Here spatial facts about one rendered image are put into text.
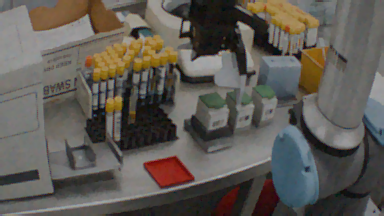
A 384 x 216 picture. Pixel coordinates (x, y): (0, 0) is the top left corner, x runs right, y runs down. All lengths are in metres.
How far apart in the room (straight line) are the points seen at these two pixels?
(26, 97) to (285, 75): 0.67
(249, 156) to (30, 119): 0.49
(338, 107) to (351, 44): 0.09
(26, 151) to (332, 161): 0.50
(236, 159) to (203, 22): 0.28
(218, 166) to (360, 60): 0.56
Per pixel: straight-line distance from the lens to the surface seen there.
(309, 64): 1.29
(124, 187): 0.97
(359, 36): 0.56
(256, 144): 1.11
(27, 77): 0.76
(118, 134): 1.02
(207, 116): 1.06
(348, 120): 0.61
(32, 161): 0.86
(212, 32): 0.93
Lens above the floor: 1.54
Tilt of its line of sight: 35 degrees down
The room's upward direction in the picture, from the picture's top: 9 degrees clockwise
